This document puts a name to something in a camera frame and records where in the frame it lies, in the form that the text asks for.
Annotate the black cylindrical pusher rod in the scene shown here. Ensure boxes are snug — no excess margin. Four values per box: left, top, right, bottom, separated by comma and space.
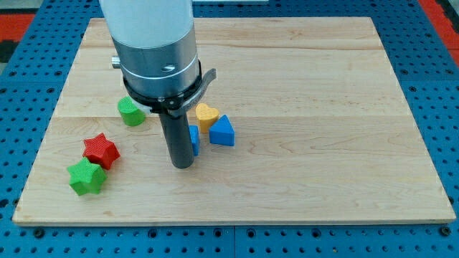
158, 111, 194, 168

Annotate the green star block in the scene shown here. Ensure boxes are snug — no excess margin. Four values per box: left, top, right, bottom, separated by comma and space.
67, 157, 107, 196

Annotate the yellow heart block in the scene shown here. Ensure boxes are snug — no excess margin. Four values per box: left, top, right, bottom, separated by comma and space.
195, 103, 219, 133

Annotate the green cylinder block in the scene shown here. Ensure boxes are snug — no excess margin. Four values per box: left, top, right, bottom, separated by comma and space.
117, 97, 146, 127

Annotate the blue cube block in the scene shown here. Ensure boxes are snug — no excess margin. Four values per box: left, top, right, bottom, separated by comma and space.
189, 125, 200, 156

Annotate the red star block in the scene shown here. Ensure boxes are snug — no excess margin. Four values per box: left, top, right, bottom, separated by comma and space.
83, 133, 120, 170

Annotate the black clamp ring with lever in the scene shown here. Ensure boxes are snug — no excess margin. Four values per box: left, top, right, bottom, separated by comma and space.
122, 60, 217, 118

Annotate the wooden board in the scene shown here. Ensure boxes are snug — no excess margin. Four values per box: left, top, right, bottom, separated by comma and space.
13, 17, 456, 226

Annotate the blue triangle block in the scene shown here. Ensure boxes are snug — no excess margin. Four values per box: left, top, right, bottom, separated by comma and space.
209, 115, 235, 146

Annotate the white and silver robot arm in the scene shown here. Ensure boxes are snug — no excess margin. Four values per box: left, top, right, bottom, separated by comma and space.
100, 0, 199, 98

